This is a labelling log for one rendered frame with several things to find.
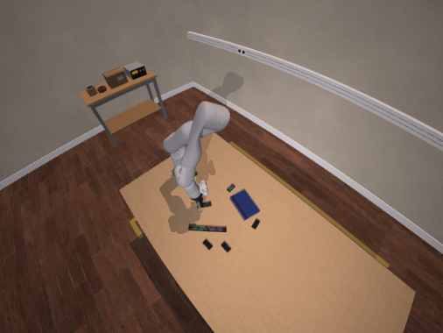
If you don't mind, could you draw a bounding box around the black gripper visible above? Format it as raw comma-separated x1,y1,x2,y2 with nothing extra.
191,194,205,209

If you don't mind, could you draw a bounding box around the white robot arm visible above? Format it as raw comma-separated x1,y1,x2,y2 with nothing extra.
163,101,230,199

